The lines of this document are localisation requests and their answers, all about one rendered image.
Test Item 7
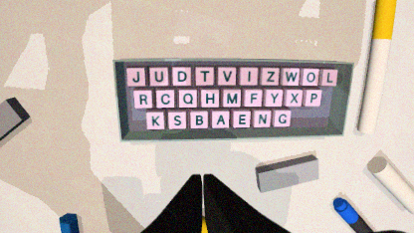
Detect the black marker with blue cap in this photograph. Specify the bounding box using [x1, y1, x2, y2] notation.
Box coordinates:
[333, 197, 373, 233]

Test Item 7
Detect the grey keyboard with pink letter keys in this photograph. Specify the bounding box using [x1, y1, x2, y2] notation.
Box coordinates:
[112, 58, 355, 143]

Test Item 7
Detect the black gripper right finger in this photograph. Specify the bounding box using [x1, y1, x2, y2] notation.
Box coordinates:
[203, 173, 292, 233]

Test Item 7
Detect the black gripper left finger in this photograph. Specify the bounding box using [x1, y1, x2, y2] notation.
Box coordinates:
[140, 173, 202, 233]

